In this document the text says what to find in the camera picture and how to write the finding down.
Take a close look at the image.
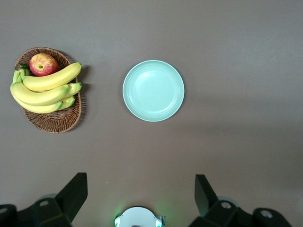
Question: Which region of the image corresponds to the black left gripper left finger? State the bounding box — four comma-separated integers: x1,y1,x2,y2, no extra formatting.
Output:
0,172,89,227

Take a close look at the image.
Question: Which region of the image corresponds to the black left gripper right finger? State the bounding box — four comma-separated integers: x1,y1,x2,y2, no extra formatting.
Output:
189,174,292,227

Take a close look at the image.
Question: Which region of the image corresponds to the mint green round plate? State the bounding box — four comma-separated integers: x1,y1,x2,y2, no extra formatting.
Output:
122,60,186,122

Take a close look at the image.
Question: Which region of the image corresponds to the brown wicker basket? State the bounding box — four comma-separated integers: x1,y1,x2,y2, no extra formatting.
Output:
14,46,82,134

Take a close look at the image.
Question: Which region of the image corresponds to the yellow banana bunch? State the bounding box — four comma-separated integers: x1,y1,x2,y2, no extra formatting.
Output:
10,61,83,114

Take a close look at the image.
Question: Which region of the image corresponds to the red yellow apple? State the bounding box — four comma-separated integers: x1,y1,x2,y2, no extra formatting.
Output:
29,53,59,77

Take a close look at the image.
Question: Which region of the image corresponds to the brown table cover cloth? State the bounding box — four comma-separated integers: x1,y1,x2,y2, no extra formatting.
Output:
0,0,303,227

